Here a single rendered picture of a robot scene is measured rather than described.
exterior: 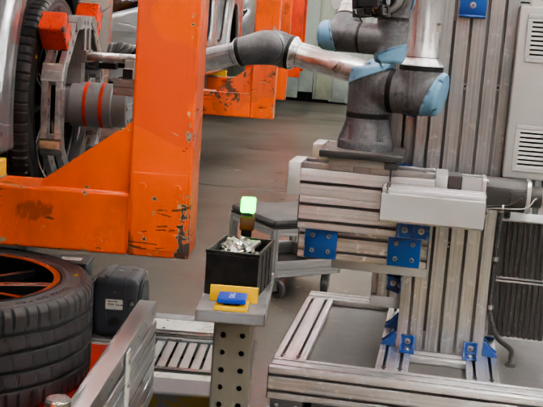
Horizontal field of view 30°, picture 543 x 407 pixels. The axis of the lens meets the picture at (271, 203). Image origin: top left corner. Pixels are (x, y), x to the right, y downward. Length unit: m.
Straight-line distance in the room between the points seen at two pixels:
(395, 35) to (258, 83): 4.36
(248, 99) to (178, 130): 4.21
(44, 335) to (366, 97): 1.06
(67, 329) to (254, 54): 1.36
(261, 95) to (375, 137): 4.08
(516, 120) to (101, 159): 1.12
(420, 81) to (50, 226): 1.03
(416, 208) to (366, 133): 0.26
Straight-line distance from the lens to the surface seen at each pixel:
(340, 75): 3.40
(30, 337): 2.25
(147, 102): 2.59
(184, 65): 2.57
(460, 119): 2.91
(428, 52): 2.69
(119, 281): 2.88
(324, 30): 2.50
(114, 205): 2.64
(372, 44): 2.45
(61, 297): 2.31
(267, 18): 6.75
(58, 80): 2.96
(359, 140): 2.71
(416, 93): 2.67
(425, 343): 3.01
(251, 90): 6.77
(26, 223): 2.70
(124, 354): 2.32
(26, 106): 2.94
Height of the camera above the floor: 1.13
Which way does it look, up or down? 10 degrees down
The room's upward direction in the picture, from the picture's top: 4 degrees clockwise
